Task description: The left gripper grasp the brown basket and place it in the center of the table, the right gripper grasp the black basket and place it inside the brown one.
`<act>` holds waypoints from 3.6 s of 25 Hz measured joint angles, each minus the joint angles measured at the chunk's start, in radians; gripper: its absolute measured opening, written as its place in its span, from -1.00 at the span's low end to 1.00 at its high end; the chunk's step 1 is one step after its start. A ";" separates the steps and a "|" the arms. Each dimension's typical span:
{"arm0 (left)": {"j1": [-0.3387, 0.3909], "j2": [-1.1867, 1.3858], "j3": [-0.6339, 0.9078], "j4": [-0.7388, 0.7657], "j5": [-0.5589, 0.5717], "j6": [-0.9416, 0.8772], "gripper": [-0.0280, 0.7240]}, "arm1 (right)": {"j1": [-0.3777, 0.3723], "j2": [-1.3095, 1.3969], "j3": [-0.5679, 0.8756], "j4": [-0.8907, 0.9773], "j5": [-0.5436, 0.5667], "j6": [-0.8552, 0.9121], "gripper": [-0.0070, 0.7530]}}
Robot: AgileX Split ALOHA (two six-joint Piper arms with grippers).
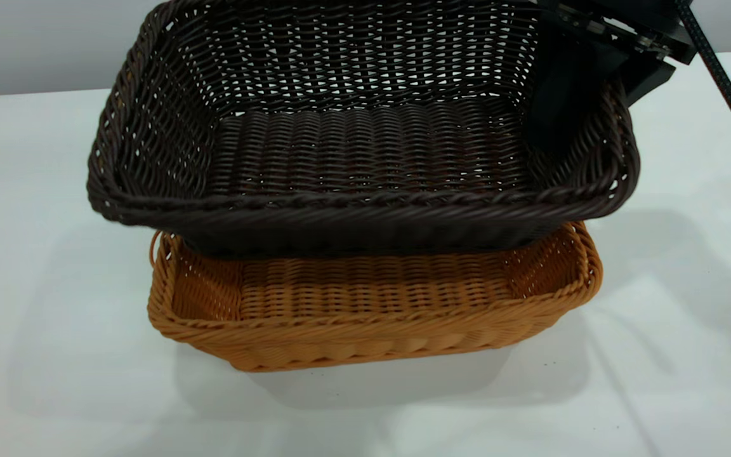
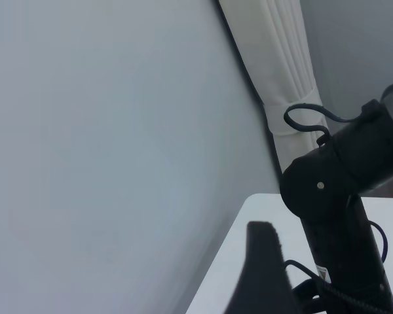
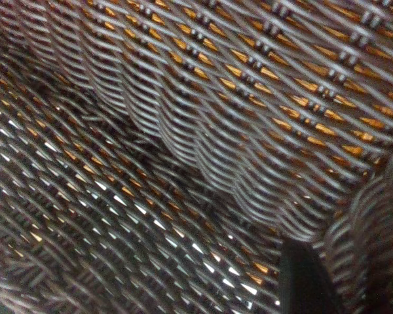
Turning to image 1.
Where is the orange wicker basket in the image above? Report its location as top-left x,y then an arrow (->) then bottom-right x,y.
147,221 -> 603,373

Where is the dark brown wicker basket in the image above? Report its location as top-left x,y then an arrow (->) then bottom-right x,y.
86,0 -> 640,258

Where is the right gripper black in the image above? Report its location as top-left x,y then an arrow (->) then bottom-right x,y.
526,0 -> 698,154

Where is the black braided cable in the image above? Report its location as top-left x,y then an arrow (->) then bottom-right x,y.
675,0 -> 731,176

